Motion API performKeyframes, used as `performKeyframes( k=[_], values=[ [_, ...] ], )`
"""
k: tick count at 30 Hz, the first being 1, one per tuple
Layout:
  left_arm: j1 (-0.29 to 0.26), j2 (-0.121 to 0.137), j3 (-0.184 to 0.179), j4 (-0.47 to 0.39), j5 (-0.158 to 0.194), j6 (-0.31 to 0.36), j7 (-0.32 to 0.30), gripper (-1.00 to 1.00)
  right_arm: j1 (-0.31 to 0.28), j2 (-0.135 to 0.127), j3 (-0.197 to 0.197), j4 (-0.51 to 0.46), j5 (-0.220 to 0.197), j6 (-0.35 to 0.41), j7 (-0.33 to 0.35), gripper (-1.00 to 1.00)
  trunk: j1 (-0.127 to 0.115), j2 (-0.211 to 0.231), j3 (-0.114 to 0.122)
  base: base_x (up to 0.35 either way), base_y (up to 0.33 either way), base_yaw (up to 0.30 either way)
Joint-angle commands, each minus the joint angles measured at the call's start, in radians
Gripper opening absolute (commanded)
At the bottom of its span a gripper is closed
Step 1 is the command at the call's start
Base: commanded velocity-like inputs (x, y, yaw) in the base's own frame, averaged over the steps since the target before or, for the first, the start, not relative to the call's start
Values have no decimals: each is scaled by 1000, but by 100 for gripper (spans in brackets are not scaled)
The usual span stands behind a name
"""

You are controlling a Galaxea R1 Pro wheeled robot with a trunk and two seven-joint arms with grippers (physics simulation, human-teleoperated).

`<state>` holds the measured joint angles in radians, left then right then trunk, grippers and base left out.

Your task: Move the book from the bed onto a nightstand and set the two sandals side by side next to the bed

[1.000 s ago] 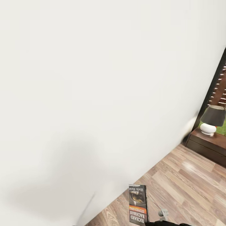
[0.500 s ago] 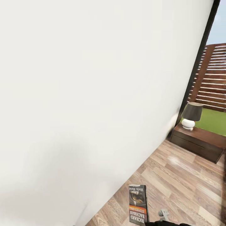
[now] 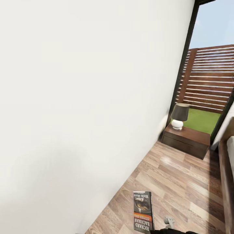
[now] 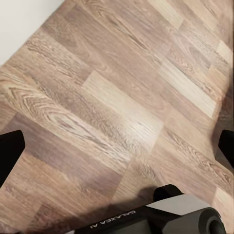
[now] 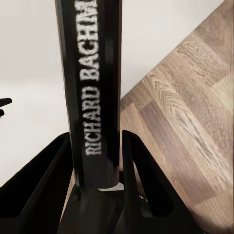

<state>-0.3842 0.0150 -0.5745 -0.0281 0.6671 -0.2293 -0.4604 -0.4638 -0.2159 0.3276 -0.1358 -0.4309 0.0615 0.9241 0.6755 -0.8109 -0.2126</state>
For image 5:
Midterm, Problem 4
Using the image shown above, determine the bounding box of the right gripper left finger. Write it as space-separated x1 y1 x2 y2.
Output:
0 132 74 234

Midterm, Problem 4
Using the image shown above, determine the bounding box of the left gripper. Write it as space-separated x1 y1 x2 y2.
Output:
0 98 12 117

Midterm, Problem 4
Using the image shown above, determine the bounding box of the hardback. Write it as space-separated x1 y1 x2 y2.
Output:
55 0 122 189

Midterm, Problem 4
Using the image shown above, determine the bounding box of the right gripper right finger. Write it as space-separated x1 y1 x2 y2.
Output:
122 129 205 234

